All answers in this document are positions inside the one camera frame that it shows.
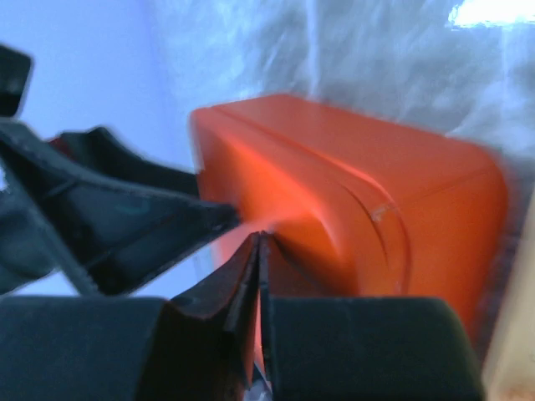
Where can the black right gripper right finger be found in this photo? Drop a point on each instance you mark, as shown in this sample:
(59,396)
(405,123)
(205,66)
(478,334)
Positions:
(317,347)

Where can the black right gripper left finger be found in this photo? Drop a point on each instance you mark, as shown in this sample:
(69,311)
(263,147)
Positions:
(196,346)

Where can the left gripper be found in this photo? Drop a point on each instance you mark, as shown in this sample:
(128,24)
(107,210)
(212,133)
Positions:
(84,203)

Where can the orange tin lid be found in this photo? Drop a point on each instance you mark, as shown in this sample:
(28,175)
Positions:
(301,200)

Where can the yellow cookie tray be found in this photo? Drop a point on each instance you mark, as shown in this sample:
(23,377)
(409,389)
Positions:
(508,371)

